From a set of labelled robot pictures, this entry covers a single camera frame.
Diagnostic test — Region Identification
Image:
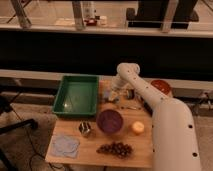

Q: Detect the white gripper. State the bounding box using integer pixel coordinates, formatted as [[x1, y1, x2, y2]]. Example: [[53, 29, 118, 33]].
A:
[[108, 76, 127, 102]]

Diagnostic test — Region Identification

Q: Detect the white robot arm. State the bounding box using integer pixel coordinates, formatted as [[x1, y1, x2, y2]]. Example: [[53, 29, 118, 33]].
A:
[[111, 63, 202, 171]]

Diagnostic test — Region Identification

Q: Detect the metal can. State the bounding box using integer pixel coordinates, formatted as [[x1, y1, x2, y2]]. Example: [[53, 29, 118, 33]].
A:
[[127, 89, 135, 100]]

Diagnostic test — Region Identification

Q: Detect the metal spoon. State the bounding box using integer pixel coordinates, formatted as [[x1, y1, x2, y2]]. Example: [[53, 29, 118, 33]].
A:
[[118, 106, 141, 110]]

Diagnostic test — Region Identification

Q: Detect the purple bowl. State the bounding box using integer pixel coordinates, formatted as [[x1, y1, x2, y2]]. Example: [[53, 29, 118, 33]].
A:
[[96, 109, 123, 134]]

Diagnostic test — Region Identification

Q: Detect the green plastic tray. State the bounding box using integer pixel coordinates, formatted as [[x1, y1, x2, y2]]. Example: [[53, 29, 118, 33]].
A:
[[52, 76, 99, 118]]

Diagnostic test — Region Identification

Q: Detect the orange-brown bowl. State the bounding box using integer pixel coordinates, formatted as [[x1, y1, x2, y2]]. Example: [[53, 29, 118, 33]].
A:
[[151, 80, 171, 95]]

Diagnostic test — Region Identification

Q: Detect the small metal cup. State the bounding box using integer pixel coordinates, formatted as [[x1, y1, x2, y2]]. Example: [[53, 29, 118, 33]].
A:
[[79, 122, 91, 137]]

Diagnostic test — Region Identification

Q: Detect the bunch of dark grapes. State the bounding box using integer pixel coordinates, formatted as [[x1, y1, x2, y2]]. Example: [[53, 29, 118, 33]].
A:
[[96, 142, 133, 158]]

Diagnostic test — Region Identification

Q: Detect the black chair base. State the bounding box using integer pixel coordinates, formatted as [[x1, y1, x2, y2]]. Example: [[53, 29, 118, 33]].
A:
[[0, 96, 38, 135]]

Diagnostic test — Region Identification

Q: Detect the black cable on floor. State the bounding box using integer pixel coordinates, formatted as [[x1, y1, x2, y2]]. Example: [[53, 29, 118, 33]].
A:
[[9, 93, 64, 171]]

